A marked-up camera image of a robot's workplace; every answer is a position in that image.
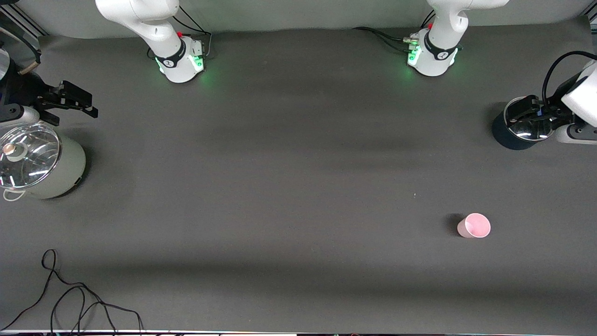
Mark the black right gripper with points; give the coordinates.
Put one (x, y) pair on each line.
(27, 91)

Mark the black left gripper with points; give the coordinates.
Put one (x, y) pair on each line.
(556, 103)

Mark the pink plastic cup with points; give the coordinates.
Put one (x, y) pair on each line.
(473, 226)

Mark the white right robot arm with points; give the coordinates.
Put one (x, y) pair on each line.
(140, 18)

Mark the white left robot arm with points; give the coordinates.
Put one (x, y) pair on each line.
(443, 28)

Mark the dark blue pot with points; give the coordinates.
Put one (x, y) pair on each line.
(503, 135)

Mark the glass lid with beige knob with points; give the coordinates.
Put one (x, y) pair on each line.
(37, 161)

